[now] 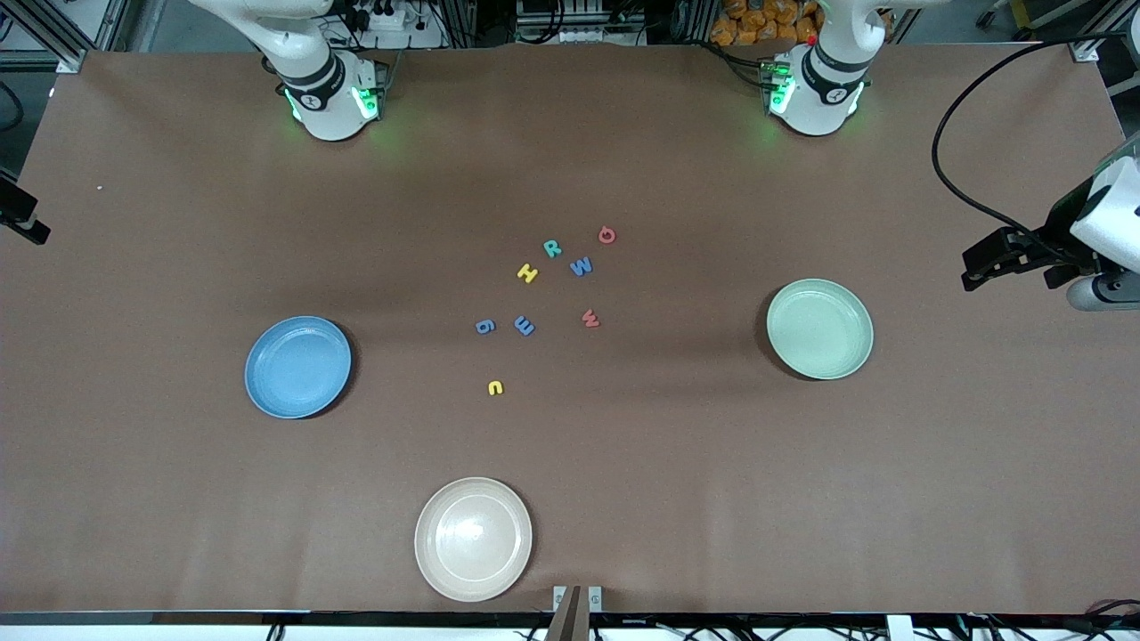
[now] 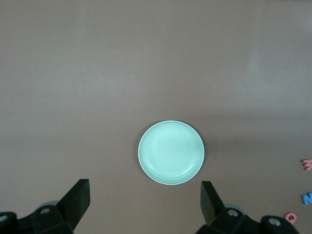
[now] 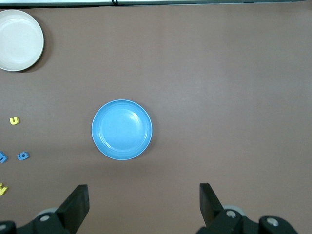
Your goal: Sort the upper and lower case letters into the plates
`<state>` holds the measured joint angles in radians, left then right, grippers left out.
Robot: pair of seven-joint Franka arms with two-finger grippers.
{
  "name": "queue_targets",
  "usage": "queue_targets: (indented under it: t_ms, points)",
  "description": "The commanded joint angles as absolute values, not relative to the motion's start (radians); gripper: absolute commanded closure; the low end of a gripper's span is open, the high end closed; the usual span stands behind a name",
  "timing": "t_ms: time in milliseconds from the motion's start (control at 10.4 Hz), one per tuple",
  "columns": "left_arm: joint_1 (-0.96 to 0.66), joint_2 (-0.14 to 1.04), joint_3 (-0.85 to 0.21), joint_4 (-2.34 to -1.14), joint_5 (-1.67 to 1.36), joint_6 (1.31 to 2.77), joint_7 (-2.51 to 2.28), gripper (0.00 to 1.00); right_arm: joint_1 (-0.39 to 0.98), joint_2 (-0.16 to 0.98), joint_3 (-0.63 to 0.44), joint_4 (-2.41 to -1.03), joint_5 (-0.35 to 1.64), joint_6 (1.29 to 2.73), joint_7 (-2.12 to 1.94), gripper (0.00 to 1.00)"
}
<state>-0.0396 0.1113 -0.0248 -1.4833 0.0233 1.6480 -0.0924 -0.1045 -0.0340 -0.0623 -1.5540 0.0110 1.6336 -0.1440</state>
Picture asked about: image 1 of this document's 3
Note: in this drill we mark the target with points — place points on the teal foam letter R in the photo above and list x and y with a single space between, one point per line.
549 249

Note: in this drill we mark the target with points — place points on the aluminium frame post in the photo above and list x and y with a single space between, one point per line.
1085 52
67 53

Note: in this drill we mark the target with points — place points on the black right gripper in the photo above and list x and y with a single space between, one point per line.
20 214

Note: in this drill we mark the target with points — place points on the metal bracket at table edge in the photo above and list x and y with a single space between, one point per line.
595 599

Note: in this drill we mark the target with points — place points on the white power strip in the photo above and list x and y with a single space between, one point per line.
392 25

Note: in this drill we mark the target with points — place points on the green plate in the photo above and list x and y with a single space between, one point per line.
819 329

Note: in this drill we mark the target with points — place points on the blue plate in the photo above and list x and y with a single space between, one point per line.
298 368

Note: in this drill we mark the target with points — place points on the yellow foam letter H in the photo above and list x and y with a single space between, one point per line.
527 273

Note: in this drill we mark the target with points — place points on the brown table cover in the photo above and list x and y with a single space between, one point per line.
623 445

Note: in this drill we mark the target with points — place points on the blue foam letter g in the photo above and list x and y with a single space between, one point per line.
481 326

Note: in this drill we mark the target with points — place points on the blue foam capital W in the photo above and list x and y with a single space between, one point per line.
582 267

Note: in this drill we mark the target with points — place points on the beige plate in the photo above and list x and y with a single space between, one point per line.
473 539

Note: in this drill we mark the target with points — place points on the blue foam letter m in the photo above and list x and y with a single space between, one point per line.
524 326

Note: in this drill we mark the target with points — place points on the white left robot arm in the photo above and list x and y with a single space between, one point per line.
815 111

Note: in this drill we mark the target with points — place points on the orange net bag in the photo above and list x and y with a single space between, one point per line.
757 22

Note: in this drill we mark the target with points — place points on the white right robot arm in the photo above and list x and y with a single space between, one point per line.
331 120

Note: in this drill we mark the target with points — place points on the red foam small w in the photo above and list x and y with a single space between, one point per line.
590 320

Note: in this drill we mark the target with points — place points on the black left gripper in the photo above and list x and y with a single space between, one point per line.
1062 224

